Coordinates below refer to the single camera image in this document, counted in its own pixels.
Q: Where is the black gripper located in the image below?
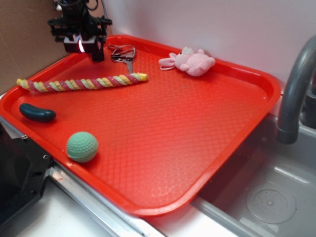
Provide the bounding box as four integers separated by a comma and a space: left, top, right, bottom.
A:
47, 0, 113, 54

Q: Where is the bunch of metal keys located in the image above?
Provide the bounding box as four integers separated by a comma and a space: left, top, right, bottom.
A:
107, 44, 137, 74

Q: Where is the cardboard panel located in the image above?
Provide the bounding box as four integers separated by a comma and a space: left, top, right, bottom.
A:
0, 0, 67, 94

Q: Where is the black oblong capsule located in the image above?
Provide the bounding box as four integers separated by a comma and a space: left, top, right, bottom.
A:
19, 103, 56, 123

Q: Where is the green dimpled ball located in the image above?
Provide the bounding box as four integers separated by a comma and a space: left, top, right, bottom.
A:
67, 132, 99, 163

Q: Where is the pink plush bunny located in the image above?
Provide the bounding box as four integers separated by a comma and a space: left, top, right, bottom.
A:
158, 46, 216, 77

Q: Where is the red plastic tray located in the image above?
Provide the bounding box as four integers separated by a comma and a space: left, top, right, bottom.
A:
0, 35, 281, 217

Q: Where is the grey toy faucet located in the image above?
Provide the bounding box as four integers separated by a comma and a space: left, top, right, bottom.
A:
276, 36, 316, 144

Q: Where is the grey toy sink basin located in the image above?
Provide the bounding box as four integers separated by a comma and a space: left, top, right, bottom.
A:
192, 115, 316, 237

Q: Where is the twisted multicolour rope toy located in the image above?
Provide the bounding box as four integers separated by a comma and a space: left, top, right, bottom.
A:
16, 73, 148, 93

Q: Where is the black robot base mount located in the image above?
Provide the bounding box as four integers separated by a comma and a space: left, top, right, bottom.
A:
0, 128, 52, 227

